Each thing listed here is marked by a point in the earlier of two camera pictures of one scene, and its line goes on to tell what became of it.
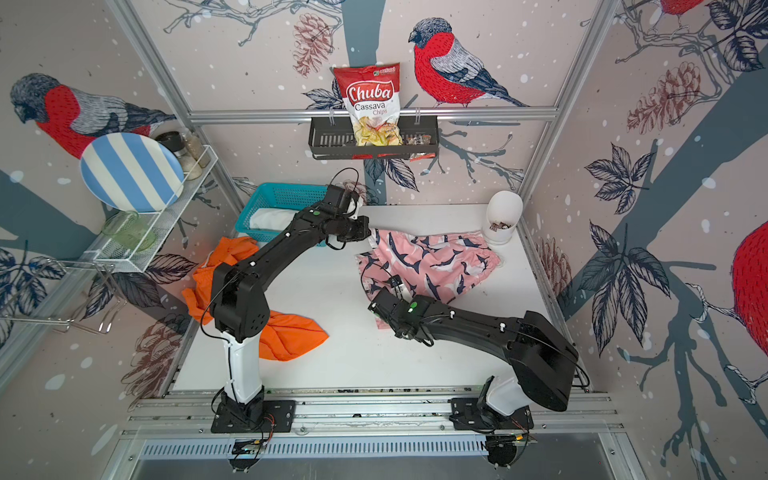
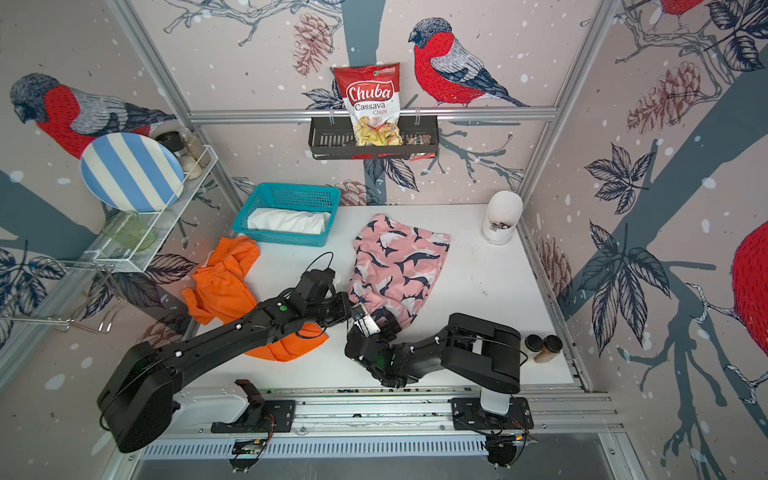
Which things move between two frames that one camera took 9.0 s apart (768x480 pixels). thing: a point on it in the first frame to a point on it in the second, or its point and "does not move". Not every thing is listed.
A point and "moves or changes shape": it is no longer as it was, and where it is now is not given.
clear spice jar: x=197 y=148 does not move
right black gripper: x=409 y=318 to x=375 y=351
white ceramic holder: x=503 y=211 does not move
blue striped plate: x=133 y=172 does not move
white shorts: x=276 y=219 does not move
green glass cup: x=131 y=229 does not move
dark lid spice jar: x=176 y=142 does not move
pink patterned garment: x=440 y=266 moves or changes shape
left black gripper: x=364 y=230 to x=345 y=310
